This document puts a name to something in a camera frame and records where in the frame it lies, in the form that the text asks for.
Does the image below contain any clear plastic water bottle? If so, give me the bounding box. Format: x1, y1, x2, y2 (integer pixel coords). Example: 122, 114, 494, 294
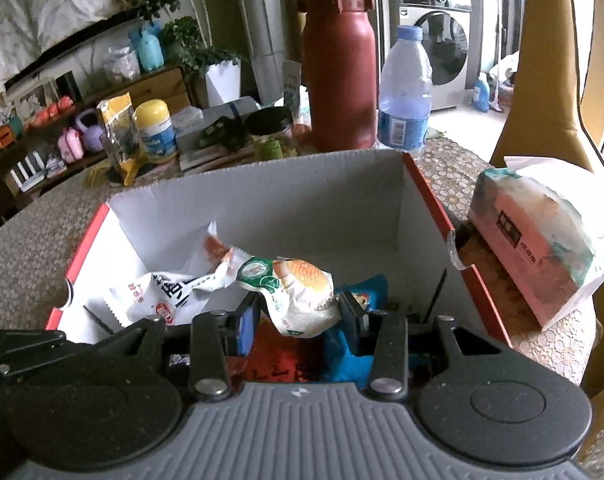
377, 25, 433, 161

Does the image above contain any purple kettlebell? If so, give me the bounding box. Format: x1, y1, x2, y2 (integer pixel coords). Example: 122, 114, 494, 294
73, 111, 105, 153

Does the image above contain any grey standing air conditioner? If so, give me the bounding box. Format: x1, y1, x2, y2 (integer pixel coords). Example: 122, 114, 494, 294
249, 0, 303, 106

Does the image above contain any clear bag with yellow label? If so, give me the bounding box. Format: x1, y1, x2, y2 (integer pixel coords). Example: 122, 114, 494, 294
96, 92, 148, 187

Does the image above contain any black television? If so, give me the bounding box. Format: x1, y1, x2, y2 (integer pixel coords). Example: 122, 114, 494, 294
2, 7, 143, 91

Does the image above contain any pink toy bag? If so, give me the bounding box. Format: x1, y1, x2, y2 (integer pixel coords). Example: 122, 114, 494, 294
57, 127, 84, 164

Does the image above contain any blue snack packet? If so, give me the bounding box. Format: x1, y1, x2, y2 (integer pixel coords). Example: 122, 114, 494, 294
324, 274, 388, 386

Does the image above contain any yellow giraffe chair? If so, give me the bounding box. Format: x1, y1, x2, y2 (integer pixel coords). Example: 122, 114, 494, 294
489, 0, 604, 191

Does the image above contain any photo frame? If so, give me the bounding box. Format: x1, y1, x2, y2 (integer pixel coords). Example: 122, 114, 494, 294
12, 84, 53, 121

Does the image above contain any red cardboard box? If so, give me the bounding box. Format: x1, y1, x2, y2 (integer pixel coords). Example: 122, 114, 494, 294
46, 150, 513, 386

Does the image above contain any white patterned cloth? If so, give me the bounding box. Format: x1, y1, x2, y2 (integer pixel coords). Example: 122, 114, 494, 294
0, 0, 133, 83

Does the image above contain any blue detergent bottle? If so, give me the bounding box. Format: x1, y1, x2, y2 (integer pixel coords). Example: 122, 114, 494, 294
472, 72, 490, 113

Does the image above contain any yellow-lid white jar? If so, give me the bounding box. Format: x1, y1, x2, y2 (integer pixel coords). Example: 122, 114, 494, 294
133, 99, 178, 165

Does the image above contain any grey cardboard box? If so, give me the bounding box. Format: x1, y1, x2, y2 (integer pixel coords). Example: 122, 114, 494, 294
174, 96, 263, 171

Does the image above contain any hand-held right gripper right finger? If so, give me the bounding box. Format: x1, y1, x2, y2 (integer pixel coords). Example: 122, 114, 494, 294
336, 291, 493, 396

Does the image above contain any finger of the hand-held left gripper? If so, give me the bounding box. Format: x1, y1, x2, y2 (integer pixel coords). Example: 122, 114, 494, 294
0, 329, 68, 386

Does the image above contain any silver washing machine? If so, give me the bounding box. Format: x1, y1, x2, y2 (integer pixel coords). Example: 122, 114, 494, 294
387, 0, 473, 111

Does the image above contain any soft tissue pack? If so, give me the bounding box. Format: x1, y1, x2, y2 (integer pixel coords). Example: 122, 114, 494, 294
467, 156, 604, 332

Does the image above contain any black speaker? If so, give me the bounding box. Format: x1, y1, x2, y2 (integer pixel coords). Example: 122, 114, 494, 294
54, 71, 83, 103

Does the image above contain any white plant pot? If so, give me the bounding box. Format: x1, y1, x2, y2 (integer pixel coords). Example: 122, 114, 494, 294
204, 59, 243, 108

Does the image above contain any wooden drawer cabinet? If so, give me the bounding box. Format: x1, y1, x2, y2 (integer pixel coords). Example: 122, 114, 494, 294
94, 65, 193, 116

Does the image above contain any black-lid jar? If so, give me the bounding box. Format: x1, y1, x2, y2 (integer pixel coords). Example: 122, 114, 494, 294
244, 106, 300, 161

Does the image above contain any dark red thermos bottle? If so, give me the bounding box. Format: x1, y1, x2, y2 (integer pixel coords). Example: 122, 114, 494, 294
294, 0, 379, 152

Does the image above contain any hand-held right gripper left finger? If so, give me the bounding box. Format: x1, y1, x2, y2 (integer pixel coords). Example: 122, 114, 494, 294
89, 304, 257, 403

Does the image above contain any clear plastic bag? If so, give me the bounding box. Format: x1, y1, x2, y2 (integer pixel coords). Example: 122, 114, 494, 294
102, 45, 140, 83

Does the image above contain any white red-print snack packet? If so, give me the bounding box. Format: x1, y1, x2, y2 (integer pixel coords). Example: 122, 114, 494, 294
109, 221, 243, 328

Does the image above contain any red snack packet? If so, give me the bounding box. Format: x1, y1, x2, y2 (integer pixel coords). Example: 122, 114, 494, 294
244, 322, 328, 386

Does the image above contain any orange toy figure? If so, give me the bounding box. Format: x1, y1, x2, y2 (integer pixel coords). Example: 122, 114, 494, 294
29, 96, 75, 126

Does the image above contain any white paper card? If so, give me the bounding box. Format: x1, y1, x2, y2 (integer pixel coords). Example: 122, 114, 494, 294
282, 60, 304, 111

